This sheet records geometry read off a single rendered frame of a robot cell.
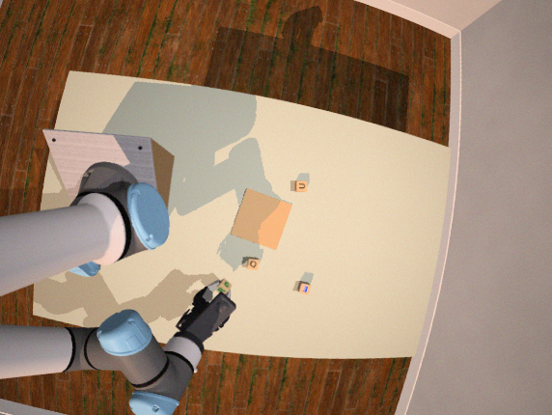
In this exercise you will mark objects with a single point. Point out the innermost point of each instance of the orange flat mat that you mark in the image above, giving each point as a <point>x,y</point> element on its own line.
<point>261,219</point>

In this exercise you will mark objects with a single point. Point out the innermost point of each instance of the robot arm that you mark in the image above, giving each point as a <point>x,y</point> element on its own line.
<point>125,217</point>

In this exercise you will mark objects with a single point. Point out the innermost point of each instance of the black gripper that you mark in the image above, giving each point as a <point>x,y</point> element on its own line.
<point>200,300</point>

